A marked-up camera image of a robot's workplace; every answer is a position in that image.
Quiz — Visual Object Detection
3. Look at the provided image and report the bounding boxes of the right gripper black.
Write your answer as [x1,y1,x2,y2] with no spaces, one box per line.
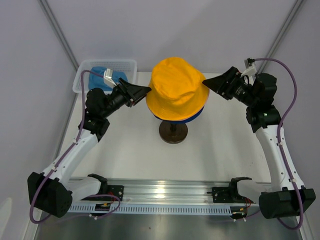
[202,66,258,108]

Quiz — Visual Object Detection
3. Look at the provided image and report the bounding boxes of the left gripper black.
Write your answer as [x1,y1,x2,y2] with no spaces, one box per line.
[101,78,151,119]

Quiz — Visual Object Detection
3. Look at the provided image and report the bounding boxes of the yellow bucket hat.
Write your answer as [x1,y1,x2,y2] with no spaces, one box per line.
[146,57,210,122]

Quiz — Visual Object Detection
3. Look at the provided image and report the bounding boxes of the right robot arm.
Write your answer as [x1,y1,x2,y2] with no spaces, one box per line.
[202,67,316,219]

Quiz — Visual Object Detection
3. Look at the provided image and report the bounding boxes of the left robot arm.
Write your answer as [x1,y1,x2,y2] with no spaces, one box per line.
[27,79,151,223]

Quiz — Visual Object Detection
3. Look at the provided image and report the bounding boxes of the white perforated plastic basket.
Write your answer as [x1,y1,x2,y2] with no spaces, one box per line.
[72,59,137,94]

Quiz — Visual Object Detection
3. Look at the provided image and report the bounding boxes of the light blue bucket hat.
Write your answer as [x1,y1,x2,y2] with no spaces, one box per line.
[88,66,128,92]

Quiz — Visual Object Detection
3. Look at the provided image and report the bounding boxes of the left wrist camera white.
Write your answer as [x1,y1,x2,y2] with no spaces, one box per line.
[103,68,117,89]

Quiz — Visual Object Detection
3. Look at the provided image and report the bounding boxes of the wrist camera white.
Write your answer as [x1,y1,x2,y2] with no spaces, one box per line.
[103,68,117,89]
[241,58,257,77]

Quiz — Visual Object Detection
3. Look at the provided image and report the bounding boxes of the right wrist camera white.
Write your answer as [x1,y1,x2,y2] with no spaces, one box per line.
[241,58,257,77]

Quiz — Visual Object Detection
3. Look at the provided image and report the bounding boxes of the aluminium mounting rail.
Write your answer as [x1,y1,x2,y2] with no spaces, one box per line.
[108,178,229,206]

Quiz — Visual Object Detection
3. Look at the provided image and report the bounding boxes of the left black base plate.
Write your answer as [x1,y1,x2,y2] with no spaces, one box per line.
[98,185,125,201]

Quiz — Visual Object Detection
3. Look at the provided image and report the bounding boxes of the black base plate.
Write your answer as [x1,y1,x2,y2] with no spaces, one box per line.
[206,177,253,204]
[98,185,125,201]

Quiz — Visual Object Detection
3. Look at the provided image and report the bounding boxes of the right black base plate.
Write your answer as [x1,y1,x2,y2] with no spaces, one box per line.
[206,177,253,204]

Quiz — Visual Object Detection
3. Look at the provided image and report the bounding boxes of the right aluminium frame post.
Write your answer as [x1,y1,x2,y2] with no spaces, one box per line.
[254,0,307,78]

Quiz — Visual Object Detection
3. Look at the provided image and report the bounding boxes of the white slotted cable duct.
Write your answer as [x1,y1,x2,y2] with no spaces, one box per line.
[68,202,232,216]

